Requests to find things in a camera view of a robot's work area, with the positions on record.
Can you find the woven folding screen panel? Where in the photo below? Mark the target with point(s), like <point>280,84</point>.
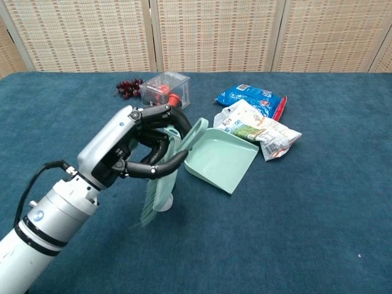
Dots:
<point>330,33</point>
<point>217,33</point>
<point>10,49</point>
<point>85,33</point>
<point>384,58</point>

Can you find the blue snack bag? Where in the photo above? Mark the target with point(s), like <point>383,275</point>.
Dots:
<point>251,96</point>

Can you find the dark red grape bunch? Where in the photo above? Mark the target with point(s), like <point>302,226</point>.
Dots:
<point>128,88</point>

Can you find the mint green dustpan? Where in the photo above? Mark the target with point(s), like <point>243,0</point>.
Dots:
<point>220,156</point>

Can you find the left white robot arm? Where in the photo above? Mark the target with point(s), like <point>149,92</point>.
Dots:
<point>46,223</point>

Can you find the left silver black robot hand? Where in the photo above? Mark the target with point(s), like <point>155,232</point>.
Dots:
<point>107,144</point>

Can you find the white snack bag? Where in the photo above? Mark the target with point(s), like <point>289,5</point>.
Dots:
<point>263,131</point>

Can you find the clear box with red toy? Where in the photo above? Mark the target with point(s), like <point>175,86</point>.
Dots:
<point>163,90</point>

